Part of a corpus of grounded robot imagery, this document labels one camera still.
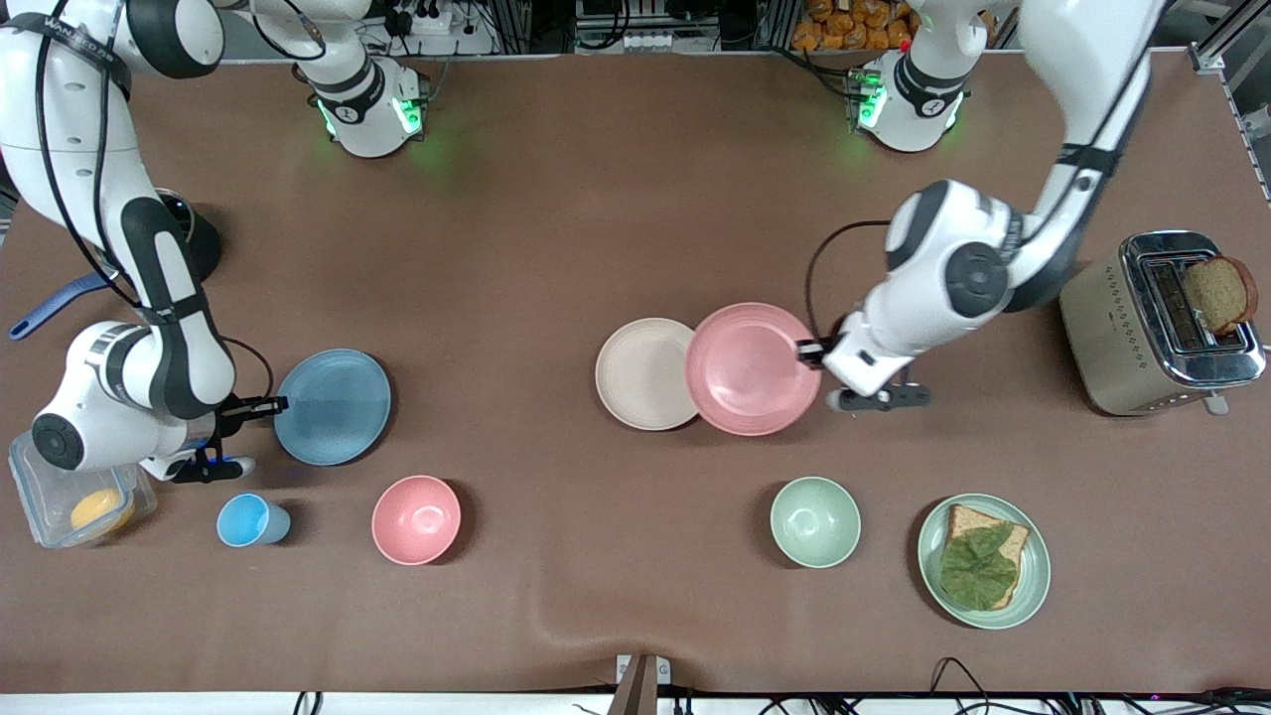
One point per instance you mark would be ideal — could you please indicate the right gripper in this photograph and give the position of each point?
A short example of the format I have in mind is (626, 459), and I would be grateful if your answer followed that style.
(238, 409)

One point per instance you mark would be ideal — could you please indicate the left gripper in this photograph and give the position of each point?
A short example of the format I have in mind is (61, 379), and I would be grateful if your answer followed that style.
(820, 352)

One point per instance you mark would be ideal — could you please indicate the pink plate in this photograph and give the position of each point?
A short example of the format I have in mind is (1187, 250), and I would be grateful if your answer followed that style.
(750, 369)

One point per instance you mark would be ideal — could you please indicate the blue plate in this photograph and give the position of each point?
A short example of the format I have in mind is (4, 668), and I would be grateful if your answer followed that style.
(333, 407)

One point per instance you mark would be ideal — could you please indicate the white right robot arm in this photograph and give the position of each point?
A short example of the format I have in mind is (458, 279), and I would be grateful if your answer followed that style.
(70, 159)

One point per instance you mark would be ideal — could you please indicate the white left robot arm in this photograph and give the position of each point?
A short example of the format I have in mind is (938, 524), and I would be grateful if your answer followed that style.
(1092, 89)

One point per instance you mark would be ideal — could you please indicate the blue cup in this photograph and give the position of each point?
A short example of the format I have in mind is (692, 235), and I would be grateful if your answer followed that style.
(245, 521)

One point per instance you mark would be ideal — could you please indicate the light green bowl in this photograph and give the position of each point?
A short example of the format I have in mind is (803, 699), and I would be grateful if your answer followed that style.
(815, 522)

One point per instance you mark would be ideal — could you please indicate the beige plate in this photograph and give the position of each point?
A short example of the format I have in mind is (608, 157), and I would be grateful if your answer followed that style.
(640, 375)

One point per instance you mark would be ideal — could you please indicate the orange food piece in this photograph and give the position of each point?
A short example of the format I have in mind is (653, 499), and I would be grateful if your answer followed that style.
(101, 510)

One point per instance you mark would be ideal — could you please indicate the pink bowl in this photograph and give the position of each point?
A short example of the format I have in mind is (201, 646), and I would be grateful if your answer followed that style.
(416, 520)

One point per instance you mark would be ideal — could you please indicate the clear plastic container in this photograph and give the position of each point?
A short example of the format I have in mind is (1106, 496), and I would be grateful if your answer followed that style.
(45, 497)

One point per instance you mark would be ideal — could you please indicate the brown bread slice with lettuce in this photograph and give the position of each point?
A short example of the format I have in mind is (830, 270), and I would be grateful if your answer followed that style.
(1008, 541)

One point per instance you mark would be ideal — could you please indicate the green lettuce leaf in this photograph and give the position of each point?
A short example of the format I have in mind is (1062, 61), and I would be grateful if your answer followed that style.
(978, 571)

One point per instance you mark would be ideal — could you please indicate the beige and chrome toaster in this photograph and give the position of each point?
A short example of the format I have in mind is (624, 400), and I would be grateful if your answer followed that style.
(1102, 338)

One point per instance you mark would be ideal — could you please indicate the light green plate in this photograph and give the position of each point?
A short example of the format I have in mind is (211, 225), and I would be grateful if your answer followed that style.
(1033, 581)

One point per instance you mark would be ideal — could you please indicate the orange snack bags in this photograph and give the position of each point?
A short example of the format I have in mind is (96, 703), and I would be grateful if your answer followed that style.
(854, 25)

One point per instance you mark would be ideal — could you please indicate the white power strip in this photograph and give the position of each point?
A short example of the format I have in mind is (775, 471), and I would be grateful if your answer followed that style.
(422, 20)
(647, 42)

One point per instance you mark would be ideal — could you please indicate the brown toast slice in toaster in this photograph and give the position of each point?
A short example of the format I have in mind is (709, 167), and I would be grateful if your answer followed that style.
(1219, 293)

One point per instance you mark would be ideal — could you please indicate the aluminium frame profile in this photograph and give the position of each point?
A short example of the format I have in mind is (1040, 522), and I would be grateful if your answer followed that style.
(1236, 109)

